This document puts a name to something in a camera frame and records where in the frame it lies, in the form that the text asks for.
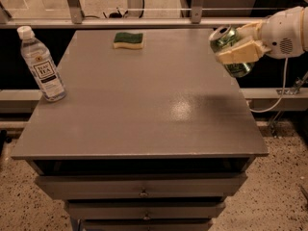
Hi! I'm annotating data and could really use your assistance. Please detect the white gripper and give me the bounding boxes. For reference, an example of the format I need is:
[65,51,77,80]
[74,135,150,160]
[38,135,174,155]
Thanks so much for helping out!
[216,7,304,64]

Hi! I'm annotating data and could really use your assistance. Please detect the green soda can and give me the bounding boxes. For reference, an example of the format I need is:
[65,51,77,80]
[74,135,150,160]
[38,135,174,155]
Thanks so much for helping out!
[209,26,255,78]

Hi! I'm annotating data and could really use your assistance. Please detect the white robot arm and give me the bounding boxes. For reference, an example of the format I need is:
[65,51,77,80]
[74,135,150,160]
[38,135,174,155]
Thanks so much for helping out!
[216,7,308,64]

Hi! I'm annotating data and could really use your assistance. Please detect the green and yellow sponge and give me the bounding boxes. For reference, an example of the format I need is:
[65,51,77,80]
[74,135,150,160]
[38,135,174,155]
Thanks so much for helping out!
[114,32,143,49]

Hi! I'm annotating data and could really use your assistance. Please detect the grey drawer cabinet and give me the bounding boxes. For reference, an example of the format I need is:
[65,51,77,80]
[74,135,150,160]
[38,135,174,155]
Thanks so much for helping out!
[11,28,270,231]

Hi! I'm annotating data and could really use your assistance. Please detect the top grey drawer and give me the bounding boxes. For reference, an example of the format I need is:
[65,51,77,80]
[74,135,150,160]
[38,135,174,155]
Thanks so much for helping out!
[36,173,247,200]

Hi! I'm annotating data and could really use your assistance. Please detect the grey drawer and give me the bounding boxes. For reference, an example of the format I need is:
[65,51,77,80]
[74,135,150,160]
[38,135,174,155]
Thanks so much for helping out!
[65,199,225,220]
[83,219,213,231]
[36,173,247,200]

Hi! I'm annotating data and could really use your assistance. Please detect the grey metal railing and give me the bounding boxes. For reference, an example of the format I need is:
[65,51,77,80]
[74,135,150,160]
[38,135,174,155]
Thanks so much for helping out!
[1,0,307,29]

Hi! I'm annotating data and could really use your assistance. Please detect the clear tea water bottle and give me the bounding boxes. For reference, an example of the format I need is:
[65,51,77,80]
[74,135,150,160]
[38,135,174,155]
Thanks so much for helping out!
[17,26,66,102]

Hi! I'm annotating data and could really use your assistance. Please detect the middle grey drawer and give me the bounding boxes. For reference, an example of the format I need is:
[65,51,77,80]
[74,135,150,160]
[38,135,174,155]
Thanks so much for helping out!
[65,199,225,220]

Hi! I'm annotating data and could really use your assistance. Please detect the bottom grey drawer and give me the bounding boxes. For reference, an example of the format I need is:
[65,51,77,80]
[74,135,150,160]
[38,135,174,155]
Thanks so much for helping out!
[83,219,213,231]

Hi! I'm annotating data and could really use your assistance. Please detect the white cable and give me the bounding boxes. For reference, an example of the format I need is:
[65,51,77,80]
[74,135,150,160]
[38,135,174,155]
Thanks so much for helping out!
[249,57,290,114]

